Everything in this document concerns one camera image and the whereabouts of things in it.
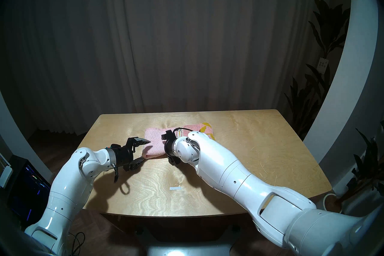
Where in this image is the dark plant in white pot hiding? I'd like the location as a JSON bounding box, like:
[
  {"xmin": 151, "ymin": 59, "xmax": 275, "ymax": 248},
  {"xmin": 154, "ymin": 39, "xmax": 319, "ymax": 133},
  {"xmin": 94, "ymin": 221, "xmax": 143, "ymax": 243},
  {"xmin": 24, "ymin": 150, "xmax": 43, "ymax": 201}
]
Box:
[{"xmin": 339, "ymin": 120, "xmax": 384, "ymax": 203}]

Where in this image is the plain pink towel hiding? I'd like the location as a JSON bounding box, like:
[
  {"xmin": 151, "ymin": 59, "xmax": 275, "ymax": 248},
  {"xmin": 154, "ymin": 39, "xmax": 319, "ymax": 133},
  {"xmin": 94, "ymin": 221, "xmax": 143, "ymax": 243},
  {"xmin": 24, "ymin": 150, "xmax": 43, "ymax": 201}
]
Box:
[{"xmin": 142, "ymin": 127, "xmax": 169, "ymax": 159}]

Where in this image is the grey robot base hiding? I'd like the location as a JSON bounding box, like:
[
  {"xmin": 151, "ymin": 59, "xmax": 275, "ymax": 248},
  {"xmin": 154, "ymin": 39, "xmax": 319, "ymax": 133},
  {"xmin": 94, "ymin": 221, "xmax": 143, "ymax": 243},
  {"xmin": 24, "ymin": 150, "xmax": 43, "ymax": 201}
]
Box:
[{"xmin": 147, "ymin": 228, "xmax": 240, "ymax": 256}]

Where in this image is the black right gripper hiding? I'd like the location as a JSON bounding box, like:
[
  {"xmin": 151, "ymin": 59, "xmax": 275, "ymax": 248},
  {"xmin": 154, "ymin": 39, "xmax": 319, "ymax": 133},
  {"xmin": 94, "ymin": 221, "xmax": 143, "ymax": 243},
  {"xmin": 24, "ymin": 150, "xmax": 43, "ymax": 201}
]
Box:
[{"xmin": 161, "ymin": 129, "xmax": 181, "ymax": 166}]

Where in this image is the grey pleated curtain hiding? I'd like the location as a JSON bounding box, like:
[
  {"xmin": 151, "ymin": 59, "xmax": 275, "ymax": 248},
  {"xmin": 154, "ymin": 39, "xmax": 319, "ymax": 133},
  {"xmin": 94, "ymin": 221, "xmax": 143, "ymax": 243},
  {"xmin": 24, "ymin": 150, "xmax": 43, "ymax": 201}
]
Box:
[{"xmin": 0, "ymin": 0, "xmax": 351, "ymax": 136}]

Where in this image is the black floor cable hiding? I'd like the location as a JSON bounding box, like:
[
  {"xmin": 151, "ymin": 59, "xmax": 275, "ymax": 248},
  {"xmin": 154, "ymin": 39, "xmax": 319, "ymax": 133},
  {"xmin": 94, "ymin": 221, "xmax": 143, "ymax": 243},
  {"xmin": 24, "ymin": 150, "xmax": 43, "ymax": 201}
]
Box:
[{"xmin": 67, "ymin": 231, "xmax": 86, "ymax": 256}]

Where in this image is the small white box device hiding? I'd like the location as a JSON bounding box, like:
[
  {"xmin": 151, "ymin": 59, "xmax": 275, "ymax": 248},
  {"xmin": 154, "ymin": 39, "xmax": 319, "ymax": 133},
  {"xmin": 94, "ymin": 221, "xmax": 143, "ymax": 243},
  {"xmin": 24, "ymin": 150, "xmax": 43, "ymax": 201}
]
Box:
[{"xmin": 0, "ymin": 165, "xmax": 13, "ymax": 188}]

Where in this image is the tall dark leafy plant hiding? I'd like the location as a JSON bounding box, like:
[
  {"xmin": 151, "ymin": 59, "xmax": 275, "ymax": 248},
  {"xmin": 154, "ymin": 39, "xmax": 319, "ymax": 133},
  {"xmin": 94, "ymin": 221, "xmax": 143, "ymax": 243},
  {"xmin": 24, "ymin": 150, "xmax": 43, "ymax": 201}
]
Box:
[{"xmin": 283, "ymin": 0, "xmax": 351, "ymax": 139}]

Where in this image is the white round plant pot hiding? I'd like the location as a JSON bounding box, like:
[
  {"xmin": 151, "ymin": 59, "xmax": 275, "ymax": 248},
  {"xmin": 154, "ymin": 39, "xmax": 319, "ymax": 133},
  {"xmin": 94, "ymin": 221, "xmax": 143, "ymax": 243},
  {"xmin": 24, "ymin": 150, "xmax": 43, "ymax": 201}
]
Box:
[{"xmin": 322, "ymin": 193, "xmax": 343, "ymax": 214}]

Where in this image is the black computer tower with lights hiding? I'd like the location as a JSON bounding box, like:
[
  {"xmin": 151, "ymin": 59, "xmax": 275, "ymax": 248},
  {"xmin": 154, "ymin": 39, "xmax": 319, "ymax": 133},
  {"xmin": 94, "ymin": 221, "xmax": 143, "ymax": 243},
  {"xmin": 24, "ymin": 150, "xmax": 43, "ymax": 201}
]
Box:
[{"xmin": 6, "ymin": 155, "xmax": 54, "ymax": 229}]

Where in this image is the white paper plant tag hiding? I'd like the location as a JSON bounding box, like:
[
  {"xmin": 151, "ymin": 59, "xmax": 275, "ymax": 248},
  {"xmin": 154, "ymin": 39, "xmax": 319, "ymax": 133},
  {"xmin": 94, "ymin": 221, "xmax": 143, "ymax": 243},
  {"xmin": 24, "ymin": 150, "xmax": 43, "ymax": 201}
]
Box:
[{"xmin": 317, "ymin": 57, "xmax": 329, "ymax": 75}]

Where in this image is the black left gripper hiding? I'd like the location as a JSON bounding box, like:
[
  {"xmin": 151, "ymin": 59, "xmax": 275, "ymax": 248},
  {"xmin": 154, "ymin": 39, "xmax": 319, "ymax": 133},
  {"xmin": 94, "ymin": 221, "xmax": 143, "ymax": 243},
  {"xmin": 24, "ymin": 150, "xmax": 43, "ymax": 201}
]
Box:
[{"xmin": 107, "ymin": 137, "xmax": 152, "ymax": 172}]

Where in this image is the sun and flower print towel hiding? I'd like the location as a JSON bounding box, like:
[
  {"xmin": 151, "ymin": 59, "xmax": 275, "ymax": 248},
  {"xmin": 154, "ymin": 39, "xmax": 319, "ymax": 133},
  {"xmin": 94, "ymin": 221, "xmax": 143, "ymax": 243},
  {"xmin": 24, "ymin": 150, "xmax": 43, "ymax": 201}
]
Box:
[{"xmin": 179, "ymin": 123, "xmax": 216, "ymax": 141}]

